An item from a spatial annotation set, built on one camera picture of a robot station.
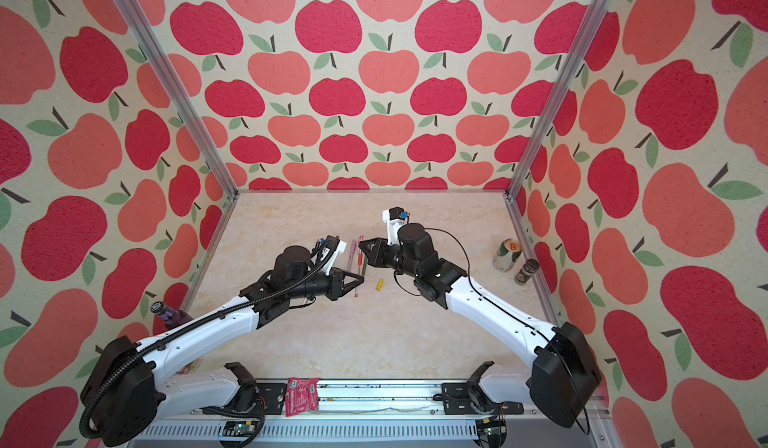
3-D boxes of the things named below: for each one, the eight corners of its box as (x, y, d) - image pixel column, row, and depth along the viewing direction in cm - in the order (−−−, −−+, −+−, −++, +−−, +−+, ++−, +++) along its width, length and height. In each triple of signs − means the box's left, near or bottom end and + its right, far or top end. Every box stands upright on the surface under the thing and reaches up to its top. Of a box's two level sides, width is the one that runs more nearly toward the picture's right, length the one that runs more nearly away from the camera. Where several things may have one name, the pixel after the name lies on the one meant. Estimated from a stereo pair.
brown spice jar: (515, 285, 96) (526, 270, 88) (512, 273, 98) (522, 258, 91) (529, 285, 96) (542, 270, 88) (525, 273, 98) (537, 258, 91)
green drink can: (494, 273, 100) (505, 254, 91) (490, 258, 104) (500, 238, 95) (511, 273, 100) (524, 254, 91) (507, 258, 104) (518, 238, 95)
